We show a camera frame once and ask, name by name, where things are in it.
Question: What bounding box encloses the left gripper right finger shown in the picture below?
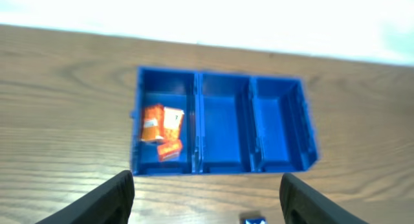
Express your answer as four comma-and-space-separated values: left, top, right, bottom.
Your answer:
279, 172, 369, 224

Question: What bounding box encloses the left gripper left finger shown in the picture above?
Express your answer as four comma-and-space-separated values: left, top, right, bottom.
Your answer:
35, 170, 136, 224

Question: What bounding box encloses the blue candy pack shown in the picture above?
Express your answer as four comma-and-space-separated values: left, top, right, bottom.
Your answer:
239, 212, 268, 224

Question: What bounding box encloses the blue tray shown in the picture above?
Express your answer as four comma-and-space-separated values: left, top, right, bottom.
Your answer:
129, 65, 321, 177

